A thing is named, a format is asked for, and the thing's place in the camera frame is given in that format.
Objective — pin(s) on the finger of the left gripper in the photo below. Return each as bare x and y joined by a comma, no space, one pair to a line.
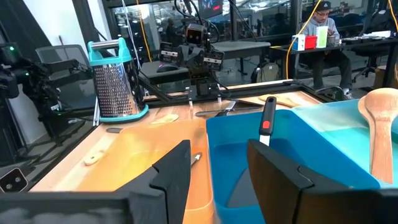
186,59
199,62

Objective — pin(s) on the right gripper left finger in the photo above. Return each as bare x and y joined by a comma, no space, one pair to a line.
168,186

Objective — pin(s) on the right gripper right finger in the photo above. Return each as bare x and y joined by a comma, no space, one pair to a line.
280,193

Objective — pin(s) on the blue translucent bin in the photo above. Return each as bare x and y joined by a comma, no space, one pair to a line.
230,133

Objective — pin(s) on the black spatula with red mark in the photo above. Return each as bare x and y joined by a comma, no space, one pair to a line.
268,115

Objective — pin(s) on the dark wooden spoon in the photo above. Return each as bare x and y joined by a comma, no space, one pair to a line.
381,140

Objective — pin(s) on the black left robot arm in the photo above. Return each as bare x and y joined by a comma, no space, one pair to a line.
203,87

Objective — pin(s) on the grey side table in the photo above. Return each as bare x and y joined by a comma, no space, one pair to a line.
242,48
174,76

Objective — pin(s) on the black computer mouse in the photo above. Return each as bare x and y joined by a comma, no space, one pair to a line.
166,68

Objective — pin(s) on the black metal stand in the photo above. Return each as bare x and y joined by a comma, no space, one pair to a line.
154,88

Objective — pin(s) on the dark display screen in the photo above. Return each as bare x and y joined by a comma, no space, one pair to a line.
211,7

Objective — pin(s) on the orange translucent bin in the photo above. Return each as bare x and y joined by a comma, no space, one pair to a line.
140,149

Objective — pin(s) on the grey backpack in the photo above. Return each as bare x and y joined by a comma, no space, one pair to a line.
267,74

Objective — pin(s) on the teal box grater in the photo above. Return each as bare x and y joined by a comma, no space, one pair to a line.
115,90

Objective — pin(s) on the green translucent bin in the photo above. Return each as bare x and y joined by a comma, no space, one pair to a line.
342,133

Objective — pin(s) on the white and blue box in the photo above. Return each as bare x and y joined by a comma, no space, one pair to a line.
298,43

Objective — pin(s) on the red box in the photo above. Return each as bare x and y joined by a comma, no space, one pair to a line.
311,42

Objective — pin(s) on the person's shoe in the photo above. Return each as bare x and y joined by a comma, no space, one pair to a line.
347,94

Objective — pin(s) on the green and white carton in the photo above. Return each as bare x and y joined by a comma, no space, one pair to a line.
322,37

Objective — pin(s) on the person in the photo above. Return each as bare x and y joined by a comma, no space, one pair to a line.
323,12

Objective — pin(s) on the grey cup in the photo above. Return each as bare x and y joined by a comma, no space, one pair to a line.
331,41

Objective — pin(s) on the black equipment rig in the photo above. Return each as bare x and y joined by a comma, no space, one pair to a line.
31,81

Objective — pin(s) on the black office desk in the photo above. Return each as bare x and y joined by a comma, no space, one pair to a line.
373,43

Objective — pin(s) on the white papers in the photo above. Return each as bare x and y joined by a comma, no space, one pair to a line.
377,34

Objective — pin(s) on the black office chair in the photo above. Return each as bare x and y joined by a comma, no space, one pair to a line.
377,21

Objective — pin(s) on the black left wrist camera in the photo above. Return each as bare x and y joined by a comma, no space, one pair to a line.
196,35

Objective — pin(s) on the black table-level camera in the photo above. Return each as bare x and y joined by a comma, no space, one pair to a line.
14,180

